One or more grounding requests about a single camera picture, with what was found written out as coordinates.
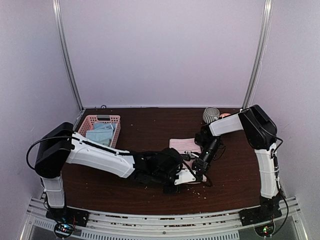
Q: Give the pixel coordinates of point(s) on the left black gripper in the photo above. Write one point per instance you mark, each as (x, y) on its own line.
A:
(167, 190)

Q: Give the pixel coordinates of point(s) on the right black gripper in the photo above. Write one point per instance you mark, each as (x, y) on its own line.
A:
(198, 166)

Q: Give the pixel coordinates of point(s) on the pink towel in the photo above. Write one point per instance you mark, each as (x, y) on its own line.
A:
(187, 144)

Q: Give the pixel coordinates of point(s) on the pink plastic basket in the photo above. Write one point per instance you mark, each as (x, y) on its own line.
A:
(89, 120)

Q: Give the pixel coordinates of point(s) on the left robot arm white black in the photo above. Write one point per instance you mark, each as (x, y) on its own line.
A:
(63, 145)

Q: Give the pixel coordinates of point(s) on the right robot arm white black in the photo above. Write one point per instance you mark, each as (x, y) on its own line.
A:
(261, 134)

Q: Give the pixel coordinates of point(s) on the striped grey mug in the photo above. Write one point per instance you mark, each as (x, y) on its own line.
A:
(210, 114)

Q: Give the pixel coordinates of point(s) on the red patterned bowl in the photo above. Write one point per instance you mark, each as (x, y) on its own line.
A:
(223, 115)

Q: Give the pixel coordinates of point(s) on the blue towel back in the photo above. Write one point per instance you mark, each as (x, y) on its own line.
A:
(102, 133)

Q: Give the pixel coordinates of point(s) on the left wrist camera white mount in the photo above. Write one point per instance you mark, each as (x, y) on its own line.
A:
(185, 176)

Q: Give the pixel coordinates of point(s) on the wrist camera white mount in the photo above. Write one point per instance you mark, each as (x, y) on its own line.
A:
(185, 176)
(188, 155)

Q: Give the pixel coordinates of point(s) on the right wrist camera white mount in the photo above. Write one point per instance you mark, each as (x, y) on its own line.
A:
(188, 155)

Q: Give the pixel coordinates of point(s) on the front aluminium rail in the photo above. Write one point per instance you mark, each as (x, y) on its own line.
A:
(223, 225)

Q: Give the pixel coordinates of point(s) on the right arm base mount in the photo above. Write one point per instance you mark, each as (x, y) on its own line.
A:
(262, 219)

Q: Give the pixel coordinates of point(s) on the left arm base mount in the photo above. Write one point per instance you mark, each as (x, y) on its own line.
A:
(66, 220)

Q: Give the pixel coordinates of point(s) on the right aluminium frame post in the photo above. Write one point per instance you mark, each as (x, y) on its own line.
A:
(260, 50)

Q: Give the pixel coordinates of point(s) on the aluminium frame post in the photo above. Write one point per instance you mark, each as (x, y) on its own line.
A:
(260, 50)
(66, 57)

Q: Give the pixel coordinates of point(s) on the left aluminium frame post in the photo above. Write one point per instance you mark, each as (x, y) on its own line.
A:
(66, 57)

